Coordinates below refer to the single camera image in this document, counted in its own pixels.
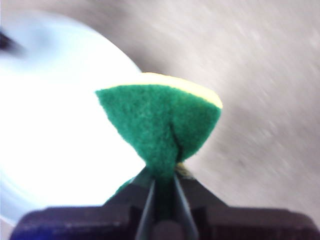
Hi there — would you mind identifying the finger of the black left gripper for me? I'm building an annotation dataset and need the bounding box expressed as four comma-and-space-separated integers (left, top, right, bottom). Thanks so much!
0, 31, 25, 55

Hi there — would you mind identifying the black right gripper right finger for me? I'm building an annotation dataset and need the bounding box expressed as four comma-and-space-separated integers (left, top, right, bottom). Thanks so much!
173, 173, 320, 240

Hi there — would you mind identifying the yellow sponge with green pad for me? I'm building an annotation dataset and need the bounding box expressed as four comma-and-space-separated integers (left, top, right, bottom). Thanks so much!
94, 72, 223, 218

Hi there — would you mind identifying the light blue round plate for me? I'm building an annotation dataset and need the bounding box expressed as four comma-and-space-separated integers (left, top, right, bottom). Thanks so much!
0, 9, 151, 223

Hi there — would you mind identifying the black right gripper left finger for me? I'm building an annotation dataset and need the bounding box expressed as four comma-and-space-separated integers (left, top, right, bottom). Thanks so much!
11, 167, 156, 240

